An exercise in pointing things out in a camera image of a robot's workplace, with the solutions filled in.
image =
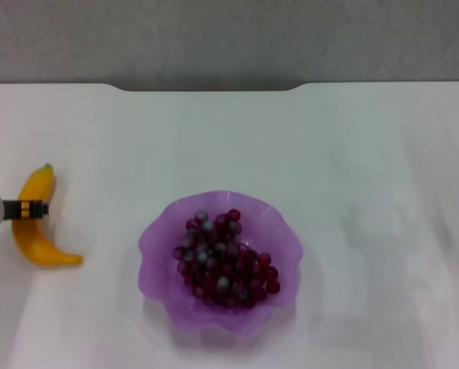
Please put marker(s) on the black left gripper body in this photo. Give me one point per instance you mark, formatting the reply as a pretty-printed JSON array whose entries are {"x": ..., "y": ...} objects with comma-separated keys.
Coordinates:
[{"x": 10, "y": 210}]

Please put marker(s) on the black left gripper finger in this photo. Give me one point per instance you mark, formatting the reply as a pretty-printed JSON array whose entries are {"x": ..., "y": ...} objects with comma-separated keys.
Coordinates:
[{"x": 35, "y": 209}]

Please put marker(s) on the yellow toy banana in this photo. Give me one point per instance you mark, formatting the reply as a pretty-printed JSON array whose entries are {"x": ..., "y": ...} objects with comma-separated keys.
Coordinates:
[{"x": 37, "y": 242}]

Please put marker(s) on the dark red grape bunch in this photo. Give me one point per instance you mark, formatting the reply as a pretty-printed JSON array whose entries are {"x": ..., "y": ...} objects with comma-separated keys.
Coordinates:
[{"x": 225, "y": 261}]

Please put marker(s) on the purple scalloped plastic bowl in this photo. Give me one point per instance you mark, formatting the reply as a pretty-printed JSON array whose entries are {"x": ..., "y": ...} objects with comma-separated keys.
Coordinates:
[{"x": 163, "y": 276}]

